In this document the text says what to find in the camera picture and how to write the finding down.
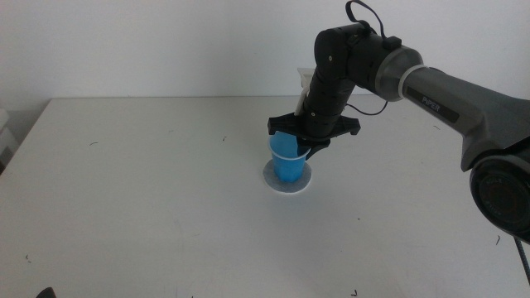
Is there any gray braided cable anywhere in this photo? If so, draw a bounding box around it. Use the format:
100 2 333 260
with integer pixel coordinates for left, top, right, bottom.
513 235 530 287

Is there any blue plastic cup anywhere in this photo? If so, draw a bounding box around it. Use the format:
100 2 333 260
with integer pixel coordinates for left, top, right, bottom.
267 130 312 185

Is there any round gray cup mat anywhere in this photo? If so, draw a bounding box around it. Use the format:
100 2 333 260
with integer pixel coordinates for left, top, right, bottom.
262 158 313 196

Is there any thin black cable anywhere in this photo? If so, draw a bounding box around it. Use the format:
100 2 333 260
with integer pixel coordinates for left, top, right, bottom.
344 0 403 118

